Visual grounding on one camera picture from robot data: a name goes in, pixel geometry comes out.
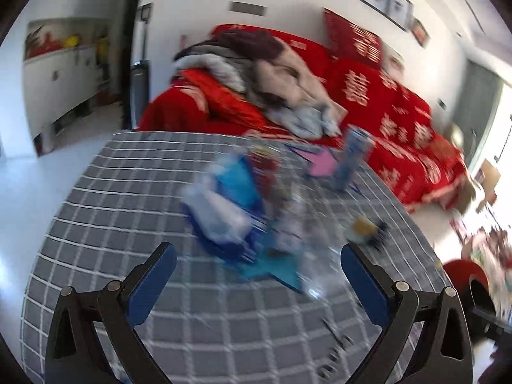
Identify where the small red can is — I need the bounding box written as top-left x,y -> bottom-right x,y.
248,148 -> 281,177

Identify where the cardboard box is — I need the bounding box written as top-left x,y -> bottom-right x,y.
478,159 -> 503,193

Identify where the beige leather armchair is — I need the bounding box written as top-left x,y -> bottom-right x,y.
448,122 -> 467,149

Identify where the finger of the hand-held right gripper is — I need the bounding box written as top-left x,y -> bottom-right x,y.
472,306 -> 506,339

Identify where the blue plastic bag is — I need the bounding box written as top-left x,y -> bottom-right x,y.
182,155 -> 269,265

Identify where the red stool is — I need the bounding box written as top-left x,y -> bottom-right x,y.
443,260 -> 489,289

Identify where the pile of blankets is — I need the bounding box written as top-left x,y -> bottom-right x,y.
174,46 -> 347,139

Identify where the tall blue white can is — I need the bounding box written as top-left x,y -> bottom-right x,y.
333,126 -> 375,191

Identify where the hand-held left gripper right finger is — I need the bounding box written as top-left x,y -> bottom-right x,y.
341,243 -> 475,384

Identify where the dark maroon garment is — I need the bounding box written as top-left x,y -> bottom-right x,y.
188,30 -> 287,63

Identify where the upright vacuum cleaner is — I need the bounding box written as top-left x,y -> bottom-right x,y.
129,3 -> 155,129

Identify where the beige fleece blanket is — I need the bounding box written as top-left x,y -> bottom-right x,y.
253,44 -> 347,121

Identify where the small red photo frame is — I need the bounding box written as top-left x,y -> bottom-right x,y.
411,18 -> 431,47

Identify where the person's right forearm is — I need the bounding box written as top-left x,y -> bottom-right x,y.
477,340 -> 512,384

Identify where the clear plastic bag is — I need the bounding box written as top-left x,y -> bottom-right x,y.
276,168 -> 353,299

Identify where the photo print pillow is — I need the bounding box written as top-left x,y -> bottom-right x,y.
380,44 -> 405,85

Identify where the red gold-trim quilt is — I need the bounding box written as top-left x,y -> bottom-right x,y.
172,68 -> 273,129

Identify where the grey wall panel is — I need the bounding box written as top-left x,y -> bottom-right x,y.
230,1 -> 267,17

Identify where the red shelf decoration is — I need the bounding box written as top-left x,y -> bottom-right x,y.
26,26 -> 67,59

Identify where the white wall cabinet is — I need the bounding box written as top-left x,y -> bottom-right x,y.
22,18 -> 111,157

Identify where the black round bin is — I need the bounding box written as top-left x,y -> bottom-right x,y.
465,274 -> 497,329

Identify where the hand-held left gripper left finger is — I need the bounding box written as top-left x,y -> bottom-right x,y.
45,242 -> 178,384

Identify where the red covered sofa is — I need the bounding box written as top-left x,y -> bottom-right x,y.
138,24 -> 477,213

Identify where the grey checked tablecloth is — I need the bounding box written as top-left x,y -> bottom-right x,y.
20,130 -> 453,384

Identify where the grey curtain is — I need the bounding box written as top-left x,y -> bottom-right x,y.
464,60 -> 505,169

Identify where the yellow hanging garment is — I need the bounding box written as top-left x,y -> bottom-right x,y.
97,34 -> 110,67

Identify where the small dark packet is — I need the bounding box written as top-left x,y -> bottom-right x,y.
370,222 -> 389,251

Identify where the couple wedding photo frame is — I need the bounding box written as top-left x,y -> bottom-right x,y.
388,0 -> 414,31

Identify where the red pillow with white characters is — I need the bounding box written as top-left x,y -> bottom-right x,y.
323,8 -> 383,69

